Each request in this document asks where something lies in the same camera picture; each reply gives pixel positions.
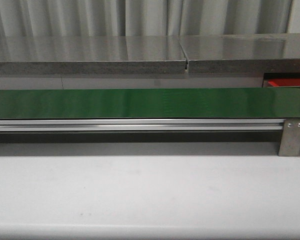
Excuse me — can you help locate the green conveyor belt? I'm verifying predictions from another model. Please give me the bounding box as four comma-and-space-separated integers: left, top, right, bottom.
0, 87, 300, 120

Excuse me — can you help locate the grey stone slab right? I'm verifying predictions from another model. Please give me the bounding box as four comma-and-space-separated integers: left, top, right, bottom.
179, 33, 300, 74

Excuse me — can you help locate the grey stone slab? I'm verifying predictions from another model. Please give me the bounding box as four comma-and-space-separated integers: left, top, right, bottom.
179, 33, 300, 74
0, 36, 187, 75

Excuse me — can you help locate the grey stone slab left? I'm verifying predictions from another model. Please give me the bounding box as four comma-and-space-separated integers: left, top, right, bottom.
0, 36, 187, 75

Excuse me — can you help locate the red plastic tray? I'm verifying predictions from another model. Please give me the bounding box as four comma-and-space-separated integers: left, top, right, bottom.
267, 78, 300, 87

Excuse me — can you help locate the white pleated curtain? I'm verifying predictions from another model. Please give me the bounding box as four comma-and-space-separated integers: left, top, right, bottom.
0, 0, 300, 37

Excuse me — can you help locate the aluminium conveyor side rail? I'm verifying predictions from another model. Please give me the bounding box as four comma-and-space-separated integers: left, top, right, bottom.
0, 118, 285, 132

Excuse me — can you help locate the steel conveyor support bracket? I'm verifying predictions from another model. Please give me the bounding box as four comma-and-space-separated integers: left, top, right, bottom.
278, 118, 300, 157

